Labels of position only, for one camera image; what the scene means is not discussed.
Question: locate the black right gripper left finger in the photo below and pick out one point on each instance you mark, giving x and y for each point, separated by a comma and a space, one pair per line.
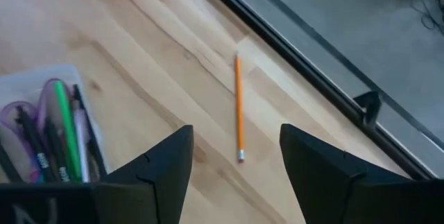
156, 182

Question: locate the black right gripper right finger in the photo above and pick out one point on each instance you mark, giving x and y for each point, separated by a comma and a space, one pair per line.
329, 186

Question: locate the light purple pen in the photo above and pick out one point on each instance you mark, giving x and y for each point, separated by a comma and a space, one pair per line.
82, 147

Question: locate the dark slim pen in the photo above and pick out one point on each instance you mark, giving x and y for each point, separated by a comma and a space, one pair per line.
91, 130

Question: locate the green marker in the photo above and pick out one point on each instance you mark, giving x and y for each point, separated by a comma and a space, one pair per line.
67, 130

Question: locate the black marker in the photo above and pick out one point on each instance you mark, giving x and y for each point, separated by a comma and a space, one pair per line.
57, 151
34, 140

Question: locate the purple scissors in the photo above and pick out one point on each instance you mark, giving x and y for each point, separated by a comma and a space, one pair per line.
10, 111

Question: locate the clear plastic supply box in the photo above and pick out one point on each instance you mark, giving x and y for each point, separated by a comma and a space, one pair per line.
21, 82

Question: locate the orange pencil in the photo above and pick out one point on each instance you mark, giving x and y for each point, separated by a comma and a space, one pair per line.
239, 113

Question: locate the black rail bracket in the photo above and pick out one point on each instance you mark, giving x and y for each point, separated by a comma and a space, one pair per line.
371, 107

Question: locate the black table edge rail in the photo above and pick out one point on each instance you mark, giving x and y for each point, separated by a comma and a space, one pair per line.
312, 75

